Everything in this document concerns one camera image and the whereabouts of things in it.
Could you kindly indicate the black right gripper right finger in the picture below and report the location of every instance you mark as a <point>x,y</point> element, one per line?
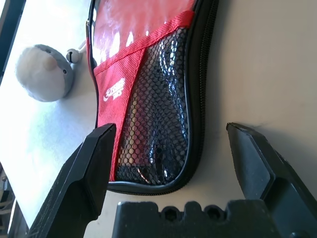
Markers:
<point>262,168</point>

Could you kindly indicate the small silver bell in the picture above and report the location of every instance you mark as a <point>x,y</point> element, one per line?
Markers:
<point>73,55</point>

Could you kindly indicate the black red paddle case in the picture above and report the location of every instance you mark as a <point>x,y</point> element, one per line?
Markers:
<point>116,104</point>

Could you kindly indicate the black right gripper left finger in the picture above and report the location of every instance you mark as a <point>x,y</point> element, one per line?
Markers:
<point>79,178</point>

